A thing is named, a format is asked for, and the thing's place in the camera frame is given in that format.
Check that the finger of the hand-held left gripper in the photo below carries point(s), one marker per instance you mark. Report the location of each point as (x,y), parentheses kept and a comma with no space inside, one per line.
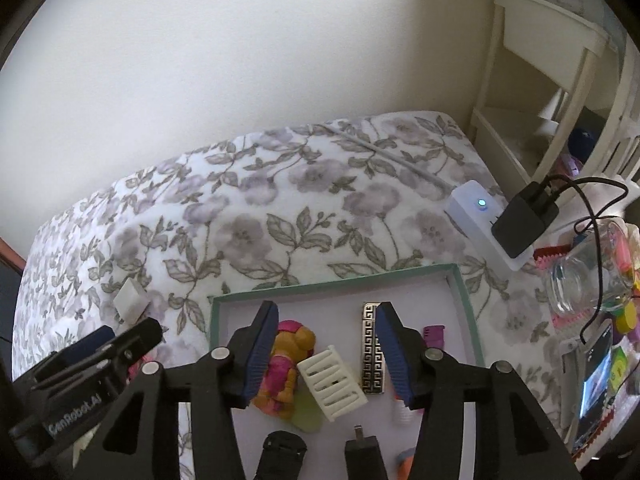
(137,335)
(90,340)

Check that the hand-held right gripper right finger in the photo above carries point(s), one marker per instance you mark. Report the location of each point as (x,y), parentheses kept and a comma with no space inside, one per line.
(395,355)

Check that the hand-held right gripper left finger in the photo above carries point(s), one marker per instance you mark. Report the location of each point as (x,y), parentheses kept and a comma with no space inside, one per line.
(260,355)

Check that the pink toy dog figure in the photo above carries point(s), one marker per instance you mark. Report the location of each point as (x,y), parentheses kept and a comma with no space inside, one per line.
(287,375)

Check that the white charger cube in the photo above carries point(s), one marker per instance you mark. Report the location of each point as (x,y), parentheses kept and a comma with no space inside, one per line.
(132,300)

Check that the purple hair clip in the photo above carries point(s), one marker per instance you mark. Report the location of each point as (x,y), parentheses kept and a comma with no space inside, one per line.
(434,335)

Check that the cream plastic clip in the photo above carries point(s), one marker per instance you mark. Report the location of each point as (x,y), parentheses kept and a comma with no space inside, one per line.
(330,385)

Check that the yellow-green plastic piece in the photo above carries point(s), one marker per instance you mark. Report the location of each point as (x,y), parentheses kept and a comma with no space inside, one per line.
(306,417)

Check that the teal shallow cardboard box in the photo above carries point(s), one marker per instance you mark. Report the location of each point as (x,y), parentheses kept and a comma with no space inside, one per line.
(325,300)

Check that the orange blue fidget knife toy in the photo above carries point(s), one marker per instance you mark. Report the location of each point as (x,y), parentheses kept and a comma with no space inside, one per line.
(406,465)

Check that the dark cabinet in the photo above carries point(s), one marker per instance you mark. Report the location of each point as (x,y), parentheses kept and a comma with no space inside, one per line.
(7,285)

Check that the grey floral fleece blanket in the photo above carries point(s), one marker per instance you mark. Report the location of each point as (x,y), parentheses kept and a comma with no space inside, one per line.
(250,200)

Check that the white power strip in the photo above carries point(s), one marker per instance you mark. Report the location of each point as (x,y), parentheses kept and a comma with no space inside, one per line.
(470,205)

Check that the black plugged charger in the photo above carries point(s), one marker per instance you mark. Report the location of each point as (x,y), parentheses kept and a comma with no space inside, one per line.
(522,220)

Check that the pink toothed hair clip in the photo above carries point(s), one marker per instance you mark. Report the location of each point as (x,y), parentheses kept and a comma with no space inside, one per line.
(552,255)

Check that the clear glass jar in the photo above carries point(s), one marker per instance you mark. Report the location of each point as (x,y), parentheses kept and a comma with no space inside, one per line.
(575,280)

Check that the smartphone with lit screen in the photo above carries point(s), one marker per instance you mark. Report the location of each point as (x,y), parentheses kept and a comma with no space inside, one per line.
(595,385)

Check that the yellow round toy block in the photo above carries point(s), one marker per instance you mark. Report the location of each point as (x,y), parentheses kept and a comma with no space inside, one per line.
(627,317)

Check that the cream wooden shelf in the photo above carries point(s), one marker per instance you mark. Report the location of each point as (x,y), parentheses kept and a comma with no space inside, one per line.
(530,30)

